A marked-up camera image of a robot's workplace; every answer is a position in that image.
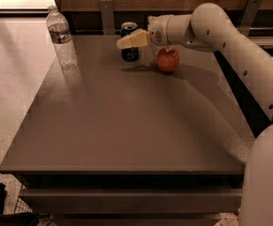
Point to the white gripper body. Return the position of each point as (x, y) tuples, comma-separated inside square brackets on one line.
[(157, 31)]

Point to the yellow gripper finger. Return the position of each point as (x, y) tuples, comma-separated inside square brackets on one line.
[(138, 38)]

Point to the blue pepsi can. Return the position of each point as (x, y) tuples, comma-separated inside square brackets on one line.
[(130, 54)]

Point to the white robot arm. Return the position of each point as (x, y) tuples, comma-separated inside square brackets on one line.
[(209, 29)]

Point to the red apple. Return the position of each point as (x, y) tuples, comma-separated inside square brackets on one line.
[(168, 59)]

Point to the clear plastic water bottle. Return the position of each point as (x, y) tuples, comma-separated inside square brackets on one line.
[(61, 37)]

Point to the grey cabinet drawer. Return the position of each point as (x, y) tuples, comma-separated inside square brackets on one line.
[(132, 201)]

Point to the left metal wall bracket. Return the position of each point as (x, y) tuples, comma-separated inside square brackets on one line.
[(107, 15)]

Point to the metal wall bracket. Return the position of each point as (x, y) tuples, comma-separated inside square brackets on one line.
[(249, 13), (107, 15)]

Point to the right metal wall bracket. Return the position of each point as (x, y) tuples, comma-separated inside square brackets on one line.
[(249, 13)]

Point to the wire mesh basket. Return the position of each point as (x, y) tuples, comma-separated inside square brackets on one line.
[(21, 206)]

